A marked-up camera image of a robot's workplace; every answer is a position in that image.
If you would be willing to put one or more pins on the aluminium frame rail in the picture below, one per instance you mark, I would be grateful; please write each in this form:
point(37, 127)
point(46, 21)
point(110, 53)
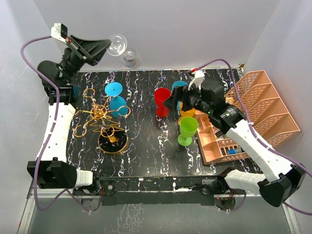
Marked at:
point(76, 214)

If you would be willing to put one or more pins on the blue wine glass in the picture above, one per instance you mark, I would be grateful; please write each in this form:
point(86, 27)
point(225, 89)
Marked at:
point(118, 105)

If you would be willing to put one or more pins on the pink plastic file organizer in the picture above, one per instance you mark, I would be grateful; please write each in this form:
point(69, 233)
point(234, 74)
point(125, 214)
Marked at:
point(267, 111)

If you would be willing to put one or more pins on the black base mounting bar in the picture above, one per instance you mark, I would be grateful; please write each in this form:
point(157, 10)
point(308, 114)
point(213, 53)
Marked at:
point(157, 190)

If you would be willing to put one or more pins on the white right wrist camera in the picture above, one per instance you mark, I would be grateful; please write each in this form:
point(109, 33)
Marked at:
point(197, 77)

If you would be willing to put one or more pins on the yellow wine glass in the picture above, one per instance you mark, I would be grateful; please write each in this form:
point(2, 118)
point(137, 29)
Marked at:
point(189, 113)

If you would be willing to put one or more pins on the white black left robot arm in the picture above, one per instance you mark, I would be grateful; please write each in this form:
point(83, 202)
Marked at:
point(50, 169)

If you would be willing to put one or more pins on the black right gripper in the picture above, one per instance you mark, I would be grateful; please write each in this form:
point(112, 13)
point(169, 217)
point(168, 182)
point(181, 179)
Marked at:
point(180, 93)

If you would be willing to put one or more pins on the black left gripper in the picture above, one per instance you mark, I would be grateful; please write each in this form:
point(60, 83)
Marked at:
point(99, 46)

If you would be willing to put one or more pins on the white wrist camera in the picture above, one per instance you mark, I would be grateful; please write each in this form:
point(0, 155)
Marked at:
point(59, 32)
point(197, 77)

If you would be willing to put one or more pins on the clear wine glass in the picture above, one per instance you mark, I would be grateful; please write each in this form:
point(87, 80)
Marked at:
point(119, 48)

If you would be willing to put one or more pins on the blue white small bottle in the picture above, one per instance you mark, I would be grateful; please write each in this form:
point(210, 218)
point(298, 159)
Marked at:
point(235, 151)

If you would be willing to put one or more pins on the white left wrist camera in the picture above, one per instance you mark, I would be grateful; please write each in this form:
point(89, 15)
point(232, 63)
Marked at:
point(59, 32)

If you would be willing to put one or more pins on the red wine glass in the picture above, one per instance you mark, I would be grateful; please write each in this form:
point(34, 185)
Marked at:
point(161, 95)

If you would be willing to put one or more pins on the green wine glass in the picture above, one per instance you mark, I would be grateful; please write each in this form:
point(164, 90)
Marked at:
point(188, 127)

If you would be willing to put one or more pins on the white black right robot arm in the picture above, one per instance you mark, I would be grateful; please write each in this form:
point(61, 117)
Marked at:
point(280, 177)

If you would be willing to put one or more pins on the teal wine glass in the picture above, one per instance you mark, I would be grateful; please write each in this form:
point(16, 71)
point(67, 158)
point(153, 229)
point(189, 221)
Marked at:
point(176, 85)

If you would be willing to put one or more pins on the gold wire glass rack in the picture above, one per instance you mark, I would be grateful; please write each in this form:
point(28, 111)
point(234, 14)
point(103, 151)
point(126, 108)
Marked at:
point(112, 138)

